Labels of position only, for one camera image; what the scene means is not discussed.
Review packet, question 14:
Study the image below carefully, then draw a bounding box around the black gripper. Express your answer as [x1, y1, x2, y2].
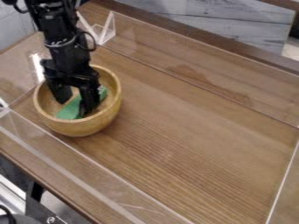
[40, 40, 100, 117]

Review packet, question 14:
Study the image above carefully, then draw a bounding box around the green rectangular block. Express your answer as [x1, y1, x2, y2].
[56, 85, 108, 120]

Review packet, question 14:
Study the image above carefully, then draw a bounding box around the brown wooden bowl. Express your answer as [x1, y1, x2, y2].
[32, 65, 121, 137]

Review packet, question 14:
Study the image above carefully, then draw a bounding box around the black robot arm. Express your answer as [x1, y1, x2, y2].
[1, 0, 100, 117]

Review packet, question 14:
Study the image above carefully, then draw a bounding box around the clear acrylic corner bracket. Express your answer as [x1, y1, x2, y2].
[77, 12, 116, 46]

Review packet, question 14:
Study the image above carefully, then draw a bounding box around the clear acrylic tray wall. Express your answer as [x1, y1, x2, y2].
[0, 3, 299, 224]

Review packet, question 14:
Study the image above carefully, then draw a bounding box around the black table leg bracket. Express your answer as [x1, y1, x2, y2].
[24, 181, 68, 224]

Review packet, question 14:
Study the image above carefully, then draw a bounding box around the black cable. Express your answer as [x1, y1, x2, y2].
[0, 205, 15, 224]

